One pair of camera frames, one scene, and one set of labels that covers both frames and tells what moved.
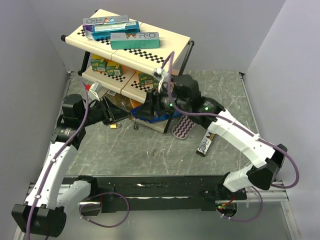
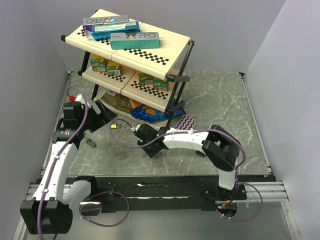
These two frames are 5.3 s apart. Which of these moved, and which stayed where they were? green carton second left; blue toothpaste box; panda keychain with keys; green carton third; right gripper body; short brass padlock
Moved: panda keychain with keys; right gripper body
Stayed: green carton second left; blue toothpaste box; short brass padlock; green carton third
